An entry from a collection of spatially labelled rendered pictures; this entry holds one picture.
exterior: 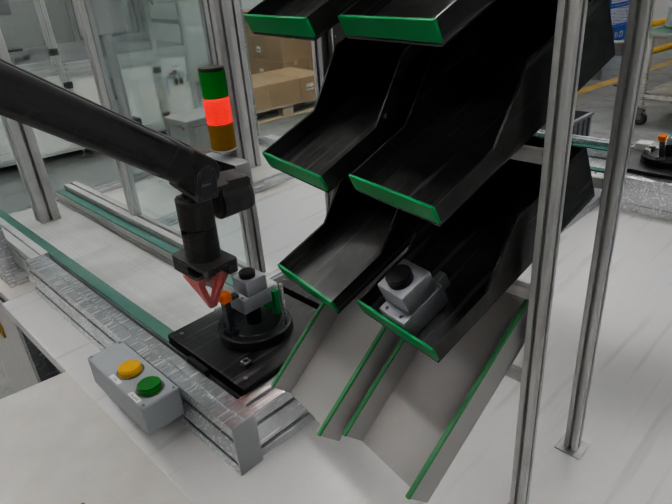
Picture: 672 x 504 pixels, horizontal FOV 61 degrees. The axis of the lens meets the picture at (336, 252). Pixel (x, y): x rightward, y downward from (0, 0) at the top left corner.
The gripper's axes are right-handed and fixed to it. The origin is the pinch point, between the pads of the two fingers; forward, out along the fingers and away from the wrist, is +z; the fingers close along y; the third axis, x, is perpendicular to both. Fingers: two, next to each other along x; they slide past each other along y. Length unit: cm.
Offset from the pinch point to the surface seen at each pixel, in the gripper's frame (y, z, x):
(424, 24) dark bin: -46, -46, 3
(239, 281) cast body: -0.2, -1.6, -5.9
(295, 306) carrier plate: -0.3, 9.6, -17.8
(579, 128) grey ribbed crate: 28, 24, -219
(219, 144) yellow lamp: 17.3, -20.7, -17.6
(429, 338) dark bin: -45.3, -13.2, 0.0
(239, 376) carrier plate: -8.9, 9.7, 2.6
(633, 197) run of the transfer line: -27, 15, -125
